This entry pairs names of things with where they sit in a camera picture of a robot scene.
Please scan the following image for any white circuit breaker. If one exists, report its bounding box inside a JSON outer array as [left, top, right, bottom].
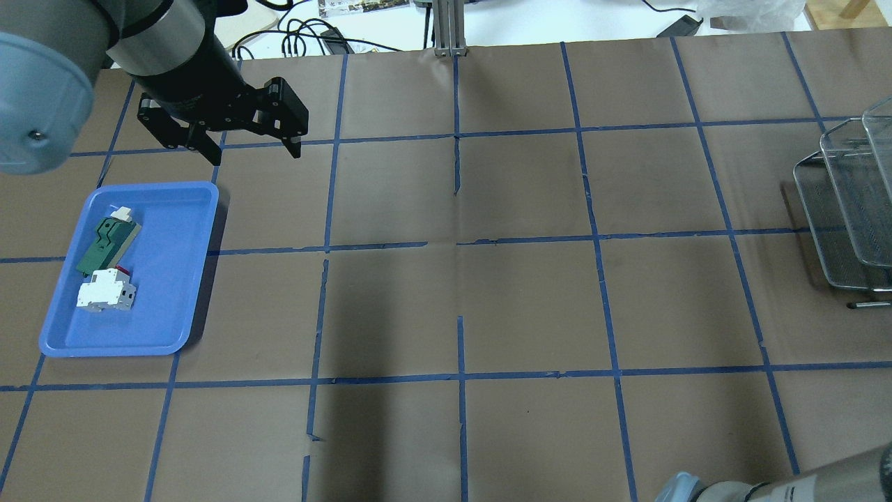
[[76, 267, 137, 312]]

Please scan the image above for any blue plastic tray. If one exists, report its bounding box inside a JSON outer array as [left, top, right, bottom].
[[38, 181, 220, 357]]

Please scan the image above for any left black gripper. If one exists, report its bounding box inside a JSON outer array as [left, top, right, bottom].
[[136, 45, 309, 165]]

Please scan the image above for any beige plastic tray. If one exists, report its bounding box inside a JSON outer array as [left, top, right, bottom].
[[215, 1, 280, 47]]

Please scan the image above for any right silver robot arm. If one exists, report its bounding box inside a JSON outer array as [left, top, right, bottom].
[[656, 444, 891, 501]]

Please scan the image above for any wire mesh shelf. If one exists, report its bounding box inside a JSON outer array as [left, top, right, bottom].
[[793, 98, 891, 293]]

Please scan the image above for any aluminium frame post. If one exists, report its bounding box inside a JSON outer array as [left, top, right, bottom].
[[431, 0, 468, 57]]

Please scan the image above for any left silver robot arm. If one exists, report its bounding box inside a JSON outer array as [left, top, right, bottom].
[[1, 1, 309, 175]]

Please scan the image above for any black cable bundle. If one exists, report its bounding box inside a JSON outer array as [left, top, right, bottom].
[[230, 17, 405, 63]]

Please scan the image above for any green terminal block module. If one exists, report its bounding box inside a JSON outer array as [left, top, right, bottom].
[[75, 206, 142, 277]]

